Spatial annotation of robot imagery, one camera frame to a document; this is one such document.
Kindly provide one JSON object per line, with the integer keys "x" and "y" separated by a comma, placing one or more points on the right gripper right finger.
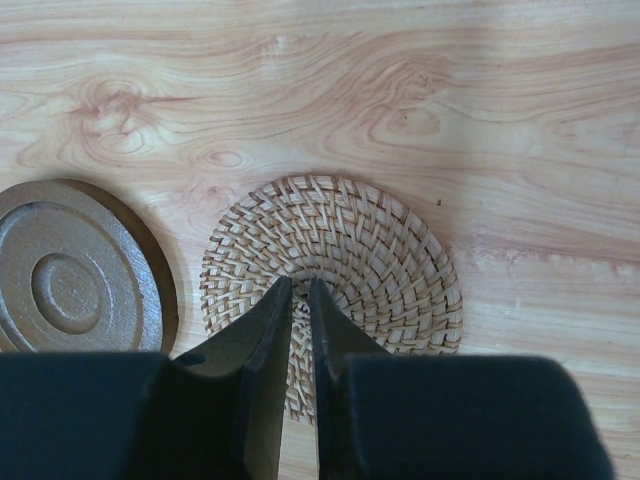
{"x": 385, "y": 416}

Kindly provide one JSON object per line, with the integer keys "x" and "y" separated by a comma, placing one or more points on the brown wooden coaster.
{"x": 81, "y": 271}

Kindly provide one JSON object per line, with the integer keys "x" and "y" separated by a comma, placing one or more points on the woven rattan coaster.
{"x": 383, "y": 266}

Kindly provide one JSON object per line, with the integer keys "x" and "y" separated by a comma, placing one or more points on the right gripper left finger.
{"x": 214, "y": 412}

